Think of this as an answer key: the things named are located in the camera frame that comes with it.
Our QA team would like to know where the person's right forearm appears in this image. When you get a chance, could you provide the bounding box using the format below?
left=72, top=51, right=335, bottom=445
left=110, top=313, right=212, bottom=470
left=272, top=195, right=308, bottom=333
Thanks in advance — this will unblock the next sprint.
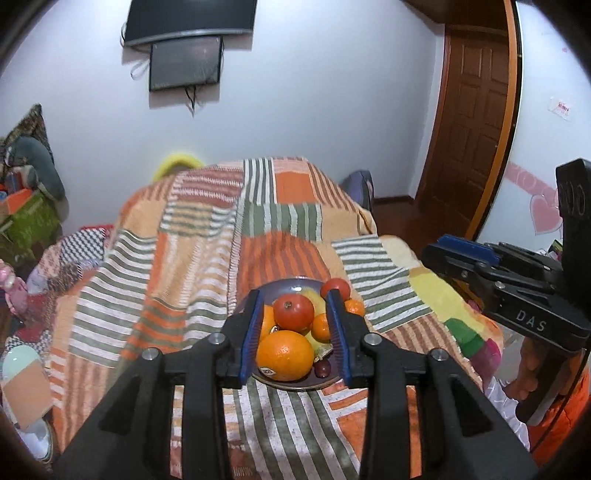
left=526, top=351, right=591, bottom=467

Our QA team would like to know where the purple backpack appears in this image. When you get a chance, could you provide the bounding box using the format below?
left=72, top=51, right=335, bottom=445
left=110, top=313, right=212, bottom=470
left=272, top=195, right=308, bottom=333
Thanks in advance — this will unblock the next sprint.
left=340, top=170, right=374, bottom=213

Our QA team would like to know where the colourful fleece blanket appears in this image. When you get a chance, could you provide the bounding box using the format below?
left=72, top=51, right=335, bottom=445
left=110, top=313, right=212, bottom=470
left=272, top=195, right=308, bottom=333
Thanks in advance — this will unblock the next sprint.
left=381, top=235, right=505, bottom=384

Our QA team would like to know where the brown wooden door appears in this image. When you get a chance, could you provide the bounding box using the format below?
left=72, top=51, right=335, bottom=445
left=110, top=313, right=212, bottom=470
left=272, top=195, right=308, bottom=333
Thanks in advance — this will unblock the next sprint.
left=418, top=28, right=520, bottom=241

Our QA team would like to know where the checked quilt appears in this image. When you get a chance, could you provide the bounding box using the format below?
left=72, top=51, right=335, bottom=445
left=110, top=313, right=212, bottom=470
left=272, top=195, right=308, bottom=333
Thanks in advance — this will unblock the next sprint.
left=28, top=226, right=116, bottom=324

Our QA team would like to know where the red tomato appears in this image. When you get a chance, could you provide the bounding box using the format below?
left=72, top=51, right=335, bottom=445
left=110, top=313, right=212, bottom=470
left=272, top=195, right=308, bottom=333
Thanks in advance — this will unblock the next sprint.
left=320, top=278, right=352, bottom=301
left=273, top=294, right=315, bottom=331

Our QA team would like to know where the purple plate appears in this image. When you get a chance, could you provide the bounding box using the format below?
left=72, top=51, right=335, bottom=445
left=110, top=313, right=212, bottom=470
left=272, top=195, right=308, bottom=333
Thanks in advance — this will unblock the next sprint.
left=238, top=277, right=365, bottom=393

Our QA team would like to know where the striped patchwork blanket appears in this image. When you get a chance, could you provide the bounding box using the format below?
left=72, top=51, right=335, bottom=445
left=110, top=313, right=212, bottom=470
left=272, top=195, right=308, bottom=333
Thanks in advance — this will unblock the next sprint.
left=48, top=157, right=444, bottom=480

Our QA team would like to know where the pink rabbit figure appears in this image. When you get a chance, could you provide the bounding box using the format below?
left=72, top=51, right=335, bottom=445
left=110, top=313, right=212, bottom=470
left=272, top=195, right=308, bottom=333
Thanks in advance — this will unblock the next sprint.
left=0, top=261, right=28, bottom=315

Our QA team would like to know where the orange box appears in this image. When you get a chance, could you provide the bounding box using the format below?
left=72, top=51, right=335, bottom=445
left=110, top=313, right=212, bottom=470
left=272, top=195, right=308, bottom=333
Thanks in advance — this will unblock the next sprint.
left=0, top=189, right=40, bottom=215

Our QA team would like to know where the small black wall monitor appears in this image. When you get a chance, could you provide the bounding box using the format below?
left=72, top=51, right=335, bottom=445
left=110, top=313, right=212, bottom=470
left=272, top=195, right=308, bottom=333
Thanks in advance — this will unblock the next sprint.
left=148, top=36, right=222, bottom=92

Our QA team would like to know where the small door sticker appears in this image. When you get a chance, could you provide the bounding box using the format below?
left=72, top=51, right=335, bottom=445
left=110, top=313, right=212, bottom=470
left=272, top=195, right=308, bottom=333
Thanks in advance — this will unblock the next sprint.
left=549, top=97, right=573, bottom=121

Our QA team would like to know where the wall-mounted black television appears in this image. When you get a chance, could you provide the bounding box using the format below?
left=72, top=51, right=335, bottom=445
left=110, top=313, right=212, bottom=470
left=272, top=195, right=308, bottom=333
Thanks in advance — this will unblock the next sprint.
left=124, top=0, right=258, bottom=47

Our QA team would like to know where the white heart-print sliding door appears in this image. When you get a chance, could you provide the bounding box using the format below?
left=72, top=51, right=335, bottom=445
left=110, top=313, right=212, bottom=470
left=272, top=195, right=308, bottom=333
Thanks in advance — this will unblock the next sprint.
left=475, top=0, right=591, bottom=259

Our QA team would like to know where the pale green dish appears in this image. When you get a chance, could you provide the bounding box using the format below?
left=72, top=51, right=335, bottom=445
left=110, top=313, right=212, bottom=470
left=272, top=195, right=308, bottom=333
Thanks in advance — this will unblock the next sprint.
left=2, top=345, right=40, bottom=379

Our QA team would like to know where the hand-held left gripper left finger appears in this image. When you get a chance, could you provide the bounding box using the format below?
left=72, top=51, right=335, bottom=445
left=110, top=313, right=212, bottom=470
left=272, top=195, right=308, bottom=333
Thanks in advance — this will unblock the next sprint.
left=53, top=290, right=266, bottom=480

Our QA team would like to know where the person's right hand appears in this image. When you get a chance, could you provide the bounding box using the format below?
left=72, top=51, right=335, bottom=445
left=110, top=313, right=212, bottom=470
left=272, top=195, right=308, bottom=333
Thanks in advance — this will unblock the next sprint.
left=504, top=342, right=531, bottom=401

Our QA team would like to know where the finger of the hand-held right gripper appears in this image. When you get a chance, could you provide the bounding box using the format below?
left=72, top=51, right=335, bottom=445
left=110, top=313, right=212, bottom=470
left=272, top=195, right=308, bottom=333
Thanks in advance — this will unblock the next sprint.
left=421, top=244, right=497, bottom=296
left=438, top=234, right=502, bottom=265

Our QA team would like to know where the white frilly cloth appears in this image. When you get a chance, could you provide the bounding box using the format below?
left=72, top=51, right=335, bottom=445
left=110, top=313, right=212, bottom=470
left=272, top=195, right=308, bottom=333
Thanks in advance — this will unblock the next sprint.
left=480, top=376, right=529, bottom=450

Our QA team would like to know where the orange paper envelope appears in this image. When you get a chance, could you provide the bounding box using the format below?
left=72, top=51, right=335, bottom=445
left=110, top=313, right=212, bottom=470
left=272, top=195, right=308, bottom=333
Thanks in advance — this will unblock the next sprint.
left=2, top=360, right=54, bottom=430

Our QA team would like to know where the patterned dark cushion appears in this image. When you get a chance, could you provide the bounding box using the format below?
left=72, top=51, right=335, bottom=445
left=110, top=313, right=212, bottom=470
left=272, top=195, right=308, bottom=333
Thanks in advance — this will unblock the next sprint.
left=2, top=104, right=56, bottom=162

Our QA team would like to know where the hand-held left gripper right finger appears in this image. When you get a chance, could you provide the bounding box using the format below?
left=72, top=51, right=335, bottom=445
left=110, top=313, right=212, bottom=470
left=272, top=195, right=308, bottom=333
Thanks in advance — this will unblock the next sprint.
left=325, top=291, right=539, bottom=480

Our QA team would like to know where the yellow ring cushion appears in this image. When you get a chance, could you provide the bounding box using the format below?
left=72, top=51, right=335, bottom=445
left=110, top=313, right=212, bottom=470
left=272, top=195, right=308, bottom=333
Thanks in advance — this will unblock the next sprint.
left=152, top=150, right=204, bottom=182

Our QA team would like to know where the large orange with sticker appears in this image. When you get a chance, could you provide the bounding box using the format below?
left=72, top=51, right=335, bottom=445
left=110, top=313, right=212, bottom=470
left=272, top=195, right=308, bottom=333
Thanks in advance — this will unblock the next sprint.
left=255, top=330, right=315, bottom=382

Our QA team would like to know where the white bowl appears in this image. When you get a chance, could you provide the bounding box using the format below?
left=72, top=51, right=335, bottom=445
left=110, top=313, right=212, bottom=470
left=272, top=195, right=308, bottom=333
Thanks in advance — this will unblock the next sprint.
left=18, top=418, right=54, bottom=462

